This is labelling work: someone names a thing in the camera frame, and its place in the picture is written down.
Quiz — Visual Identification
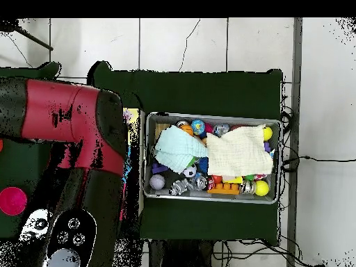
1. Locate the black stand pole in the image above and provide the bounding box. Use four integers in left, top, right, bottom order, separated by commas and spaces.
0, 19, 55, 52

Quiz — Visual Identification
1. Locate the mint waffle cloth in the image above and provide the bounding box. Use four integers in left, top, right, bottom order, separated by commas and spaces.
153, 125, 209, 173

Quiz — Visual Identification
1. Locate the multicoloured patterned cloth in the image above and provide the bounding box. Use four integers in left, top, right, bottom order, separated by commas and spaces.
122, 108, 136, 126

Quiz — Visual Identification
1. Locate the green cloth side table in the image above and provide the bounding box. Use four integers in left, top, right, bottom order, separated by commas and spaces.
0, 62, 62, 241

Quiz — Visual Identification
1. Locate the grey toy robot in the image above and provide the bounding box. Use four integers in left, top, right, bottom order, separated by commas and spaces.
168, 177, 193, 197

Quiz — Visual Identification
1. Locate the orange toy brick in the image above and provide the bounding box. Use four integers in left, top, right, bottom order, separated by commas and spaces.
208, 181, 241, 195

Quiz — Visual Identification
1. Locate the crushed silver drink can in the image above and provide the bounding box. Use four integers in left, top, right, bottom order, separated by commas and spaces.
238, 179, 257, 195

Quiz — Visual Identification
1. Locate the white baseball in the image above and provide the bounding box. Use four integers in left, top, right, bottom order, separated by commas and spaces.
149, 174, 166, 191

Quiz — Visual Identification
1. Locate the cream waffle cloth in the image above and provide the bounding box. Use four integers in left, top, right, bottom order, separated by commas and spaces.
205, 124, 275, 178

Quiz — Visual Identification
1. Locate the pink round disc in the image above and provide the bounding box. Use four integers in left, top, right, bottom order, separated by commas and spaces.
0, 186, 28, 217

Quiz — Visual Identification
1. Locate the orange toy basketball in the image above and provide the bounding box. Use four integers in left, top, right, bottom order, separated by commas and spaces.
179, 123, 195, 137

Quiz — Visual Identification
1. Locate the yellow ball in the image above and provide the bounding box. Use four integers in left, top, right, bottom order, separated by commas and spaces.
254, 180, 270, 197

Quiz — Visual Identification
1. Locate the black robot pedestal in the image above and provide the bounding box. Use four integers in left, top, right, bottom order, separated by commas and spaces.
147, 240, 215, 267

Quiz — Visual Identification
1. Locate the shallow clear mesh bin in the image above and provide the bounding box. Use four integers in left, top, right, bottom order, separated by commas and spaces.
143, 113, 282, 205

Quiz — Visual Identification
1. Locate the blue globe ball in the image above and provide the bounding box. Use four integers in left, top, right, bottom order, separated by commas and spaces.
191, 119, 207, 136

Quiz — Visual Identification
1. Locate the small soccer ball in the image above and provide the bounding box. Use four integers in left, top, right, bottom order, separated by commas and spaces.
182, 165, 198, 179

